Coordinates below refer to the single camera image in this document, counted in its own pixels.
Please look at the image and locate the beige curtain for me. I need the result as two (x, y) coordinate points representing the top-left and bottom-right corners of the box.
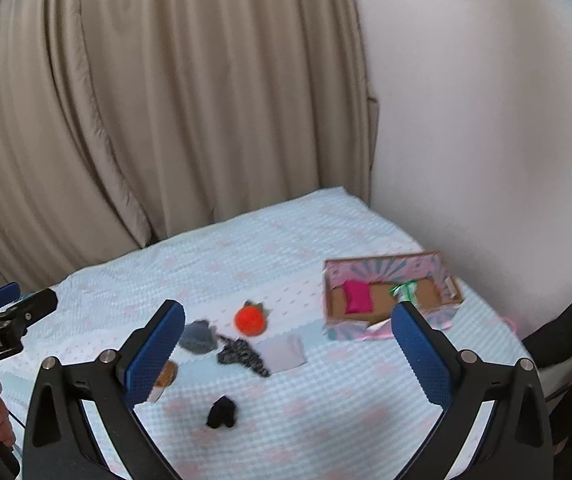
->
(0, 0), (378, 290)

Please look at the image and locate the black white patterned cloth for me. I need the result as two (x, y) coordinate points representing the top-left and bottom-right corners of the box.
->
(216, 335), (271, 378)

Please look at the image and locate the magenta soft pouch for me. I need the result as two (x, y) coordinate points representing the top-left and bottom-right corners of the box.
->
(342, 280), (373, 314)

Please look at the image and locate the orange plush fruit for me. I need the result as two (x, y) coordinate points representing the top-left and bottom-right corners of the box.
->
(234, 300), (269, 337)

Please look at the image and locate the green snack packet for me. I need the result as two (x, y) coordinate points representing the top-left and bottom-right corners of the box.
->
(389, 281), (419, 307)

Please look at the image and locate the black sock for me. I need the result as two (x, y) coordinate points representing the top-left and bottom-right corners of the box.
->
(205, 396), (237, 429)

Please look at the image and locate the grey sock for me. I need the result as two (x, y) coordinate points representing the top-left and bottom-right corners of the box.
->
(179, 320), (219, 356)

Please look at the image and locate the brown plush toy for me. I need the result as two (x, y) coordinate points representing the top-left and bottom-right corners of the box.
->
(147, 360), (179, 403)

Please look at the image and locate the pink patterned cardboard box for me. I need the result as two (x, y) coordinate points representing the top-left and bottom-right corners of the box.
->
(323, 252), (464, 341)

